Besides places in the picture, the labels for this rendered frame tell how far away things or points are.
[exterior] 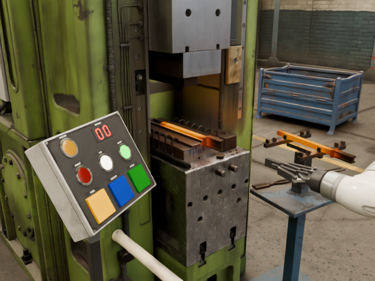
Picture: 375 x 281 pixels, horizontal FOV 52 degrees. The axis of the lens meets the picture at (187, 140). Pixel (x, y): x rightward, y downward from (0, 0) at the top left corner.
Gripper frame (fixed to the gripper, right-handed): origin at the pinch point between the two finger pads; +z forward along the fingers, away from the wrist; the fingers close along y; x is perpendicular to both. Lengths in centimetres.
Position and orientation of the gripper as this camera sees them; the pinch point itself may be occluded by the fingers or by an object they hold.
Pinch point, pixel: (273, 164)
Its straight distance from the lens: 139.9
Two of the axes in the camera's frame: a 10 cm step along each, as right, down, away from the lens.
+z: -6.5, -2.5, 7.2
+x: 0.0, -9.5, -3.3
